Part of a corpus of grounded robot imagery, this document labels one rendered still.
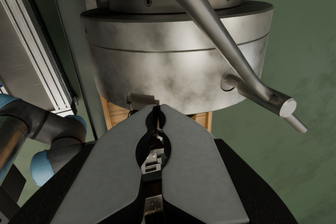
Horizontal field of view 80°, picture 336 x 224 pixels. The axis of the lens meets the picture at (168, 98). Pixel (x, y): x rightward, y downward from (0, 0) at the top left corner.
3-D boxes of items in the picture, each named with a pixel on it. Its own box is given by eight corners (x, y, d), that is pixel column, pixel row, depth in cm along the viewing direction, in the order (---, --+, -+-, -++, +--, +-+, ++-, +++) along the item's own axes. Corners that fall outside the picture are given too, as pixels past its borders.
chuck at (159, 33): (73, 8, 42) (93, 32, 17) (200, -3, 54) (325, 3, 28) (77, 25, 44) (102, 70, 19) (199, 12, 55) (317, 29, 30)
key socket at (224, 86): (229, 68, 30) (243, 74, 27) (216, 86, 30) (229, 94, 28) (217, 56, 28) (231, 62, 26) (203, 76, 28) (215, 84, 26)
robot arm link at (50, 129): (54, 102, 54) (43, 126, 45) (93, 119, 59) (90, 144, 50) (40, 123, 56) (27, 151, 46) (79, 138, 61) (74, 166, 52)
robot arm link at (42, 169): (35, 142, 46) (22, 171, 39) (86, 132, 48) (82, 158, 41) (47, 167, 50) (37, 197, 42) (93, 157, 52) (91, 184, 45)
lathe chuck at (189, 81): (77, 25, 44) (102, 71, 19) (199, 12, 55) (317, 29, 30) (87, 65, 48) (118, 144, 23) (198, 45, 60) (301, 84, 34)
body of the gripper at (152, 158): (157, 148, 55) (112, 158, 53) (155, 123, 51) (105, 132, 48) (164, 170, 49) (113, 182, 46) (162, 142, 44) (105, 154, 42)
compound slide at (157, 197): (134, 188, 70) (136, 201, 66) (162, 181, 72) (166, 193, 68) (140, 222, 80) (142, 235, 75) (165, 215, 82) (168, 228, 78)
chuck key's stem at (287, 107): (225, 69, 30) (300, 104, 20) (216, 82, 30) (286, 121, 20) (217, 62, 28) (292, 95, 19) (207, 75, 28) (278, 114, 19)
